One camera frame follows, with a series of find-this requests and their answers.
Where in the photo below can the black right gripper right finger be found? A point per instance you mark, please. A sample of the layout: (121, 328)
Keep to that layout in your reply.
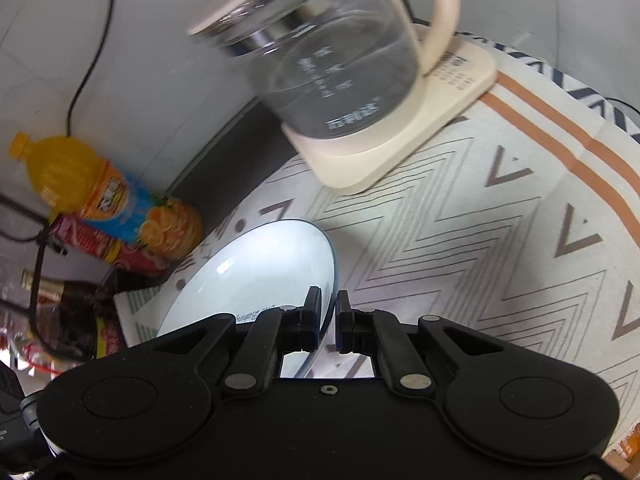
(409, 358)

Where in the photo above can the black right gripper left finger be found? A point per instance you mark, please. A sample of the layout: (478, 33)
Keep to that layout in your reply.
(218, 353)

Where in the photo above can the white plate sweet print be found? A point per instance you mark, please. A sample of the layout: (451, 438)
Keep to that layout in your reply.
(272, 266)

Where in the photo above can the patterned woven table mat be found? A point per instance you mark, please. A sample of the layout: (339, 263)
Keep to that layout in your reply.
(519, 219)

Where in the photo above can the dark sauce bottle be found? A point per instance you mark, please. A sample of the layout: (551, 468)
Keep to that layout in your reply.
(77, 320)

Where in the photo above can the cream kettle heating base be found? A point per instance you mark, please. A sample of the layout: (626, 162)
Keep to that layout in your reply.
(352, 164)

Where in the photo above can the red soda can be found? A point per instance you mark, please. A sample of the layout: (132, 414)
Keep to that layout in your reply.
(74, 233)

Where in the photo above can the orange juice bottle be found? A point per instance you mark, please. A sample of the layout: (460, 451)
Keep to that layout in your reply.
(72, 179)

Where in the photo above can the glass kettle cream handle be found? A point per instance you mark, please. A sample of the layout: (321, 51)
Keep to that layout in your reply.
(328, 68)

